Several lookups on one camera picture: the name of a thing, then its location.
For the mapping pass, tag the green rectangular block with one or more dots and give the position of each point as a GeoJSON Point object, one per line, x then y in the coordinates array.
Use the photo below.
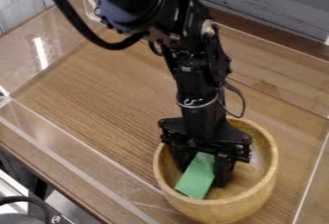
{"type": "Point", "coordinates": [197, 178]}

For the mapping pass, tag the clear acrylic corner bracket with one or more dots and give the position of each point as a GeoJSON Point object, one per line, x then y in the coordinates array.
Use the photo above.
{"type": "Point", "coordinates": [90, 7]}

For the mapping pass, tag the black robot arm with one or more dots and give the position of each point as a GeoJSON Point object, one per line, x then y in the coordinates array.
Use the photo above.
{"type": "Point", "coordinates": [182, 35]}

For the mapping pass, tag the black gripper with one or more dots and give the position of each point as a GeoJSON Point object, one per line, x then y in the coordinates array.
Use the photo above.
{"type": "Point", "coordinates": [204, 131]}

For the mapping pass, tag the brown wooden bowl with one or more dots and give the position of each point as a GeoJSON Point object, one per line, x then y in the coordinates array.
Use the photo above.
{"type": "Point", "coordinates": [232, 203]}

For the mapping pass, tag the clear acrylic front wall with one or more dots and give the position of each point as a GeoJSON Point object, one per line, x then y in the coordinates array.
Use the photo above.
{"type": "Point", "coordinates": [107, 190]}

